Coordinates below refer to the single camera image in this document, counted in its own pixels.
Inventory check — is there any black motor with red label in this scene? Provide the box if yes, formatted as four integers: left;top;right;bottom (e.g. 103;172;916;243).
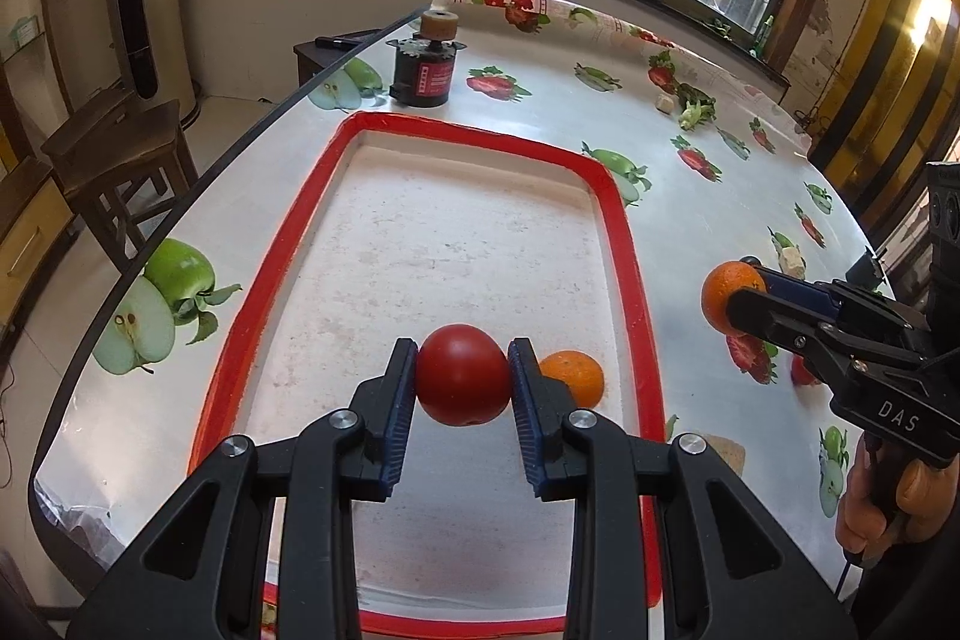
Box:
385;10;470;109

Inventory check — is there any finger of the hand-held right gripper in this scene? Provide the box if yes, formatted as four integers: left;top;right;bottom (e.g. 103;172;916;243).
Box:
739;256;929;331
724;286;932;380

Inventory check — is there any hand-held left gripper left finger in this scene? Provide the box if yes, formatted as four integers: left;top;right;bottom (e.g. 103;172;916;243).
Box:
64;338;421;640

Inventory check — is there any red rimmed white tray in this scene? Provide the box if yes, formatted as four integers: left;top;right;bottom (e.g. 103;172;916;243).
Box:
186;111;668;637

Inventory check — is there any person's right hand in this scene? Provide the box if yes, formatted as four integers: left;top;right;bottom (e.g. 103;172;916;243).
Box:
835;436;940;557

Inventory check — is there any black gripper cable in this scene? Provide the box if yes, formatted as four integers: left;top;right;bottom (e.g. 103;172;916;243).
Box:
831;546;862;615

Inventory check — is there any dark side table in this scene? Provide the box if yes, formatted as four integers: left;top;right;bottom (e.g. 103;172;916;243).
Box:
292;29;410;86

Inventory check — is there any wooden cabinet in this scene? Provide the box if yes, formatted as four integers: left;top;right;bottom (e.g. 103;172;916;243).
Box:
0;156;80;333

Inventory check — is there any wooden stool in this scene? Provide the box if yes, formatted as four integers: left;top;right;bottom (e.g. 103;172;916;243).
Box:
41;89;200;266

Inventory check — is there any golden door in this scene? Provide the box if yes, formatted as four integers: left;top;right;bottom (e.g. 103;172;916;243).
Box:
814;0;960;236

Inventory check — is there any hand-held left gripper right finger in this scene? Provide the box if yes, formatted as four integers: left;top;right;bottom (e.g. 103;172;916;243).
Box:
506;338;860;640

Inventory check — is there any orange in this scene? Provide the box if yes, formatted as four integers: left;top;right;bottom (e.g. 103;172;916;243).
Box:
538;350;605;408
701;261;770;337

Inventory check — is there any green leafy vegetable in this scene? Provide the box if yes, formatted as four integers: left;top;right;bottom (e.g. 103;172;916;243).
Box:
677;83;717;131

